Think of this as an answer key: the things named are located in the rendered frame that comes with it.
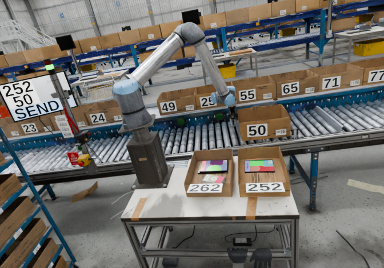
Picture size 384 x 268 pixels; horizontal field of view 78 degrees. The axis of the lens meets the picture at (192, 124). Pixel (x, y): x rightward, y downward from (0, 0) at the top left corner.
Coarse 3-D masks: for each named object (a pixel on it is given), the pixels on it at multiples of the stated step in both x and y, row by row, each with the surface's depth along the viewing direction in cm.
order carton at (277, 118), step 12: (252, 108) 213; (264, 108) 212; (276, 108) 210; (240, 120) 219; (252, 120) 218; (264, 120) 186; (276, 120) 185; (288, 120) 184; (240, 132) 200; (288, 132) 188
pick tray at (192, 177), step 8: (200, 152) 175; (208, 152) 174; (216, 152) 172; (224, 152) 171; (232, 152) 167; (192, 160) 166; (200, 160) 178; (232, 160) 160; (192, 168) 165; (232, 168) 155; (192, 176) 162; (200, 176) 161; (224, 176) 157; (232, 176) 151; (184, 184) 143; (224, 184) 136; (232, 184) 147; (224, 192) 139
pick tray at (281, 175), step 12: (240, 156) 170; (252, 156) 168; (264, 156) 166; (276, 156) 165; (240, 168) 162; (276, 168) 155; (240, 180) 150; (252, 180) 148; (264, 180) 146; (276, 180) 144; (288, 180) 133; (240, 192) 136; (264, 192) 133; (276, 192) 132; (288, 192) 131
